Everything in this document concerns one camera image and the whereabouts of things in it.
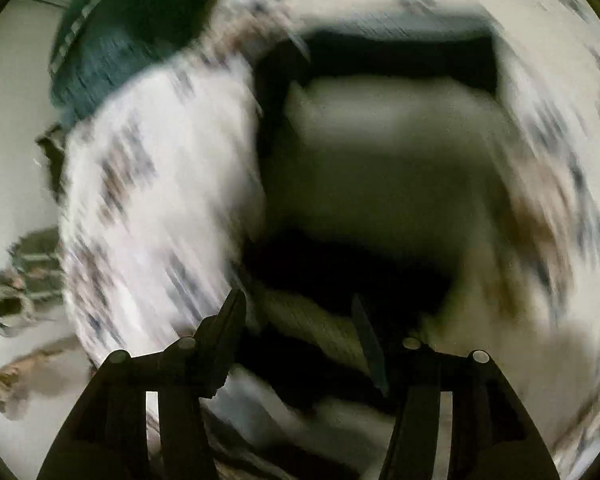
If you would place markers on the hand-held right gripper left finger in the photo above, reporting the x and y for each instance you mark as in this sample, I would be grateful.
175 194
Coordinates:
228 327

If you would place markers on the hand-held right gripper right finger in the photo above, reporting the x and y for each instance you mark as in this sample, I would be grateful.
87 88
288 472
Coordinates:
371 355

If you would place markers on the white printed blanket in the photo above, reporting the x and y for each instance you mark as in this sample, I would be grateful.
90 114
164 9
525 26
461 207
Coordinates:
155 185

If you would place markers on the tan cloth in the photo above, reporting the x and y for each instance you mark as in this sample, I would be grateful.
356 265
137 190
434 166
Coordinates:
35 367

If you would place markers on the grey striped cloth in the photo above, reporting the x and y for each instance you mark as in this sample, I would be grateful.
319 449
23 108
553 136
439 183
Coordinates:
25 280

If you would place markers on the dark teal cloth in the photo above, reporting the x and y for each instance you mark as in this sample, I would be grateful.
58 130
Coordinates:
130 25

